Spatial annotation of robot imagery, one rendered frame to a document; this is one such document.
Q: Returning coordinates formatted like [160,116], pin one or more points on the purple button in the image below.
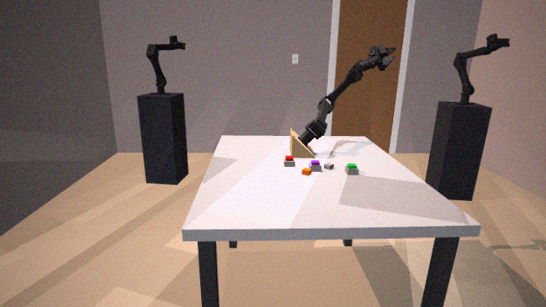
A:
[315,166]

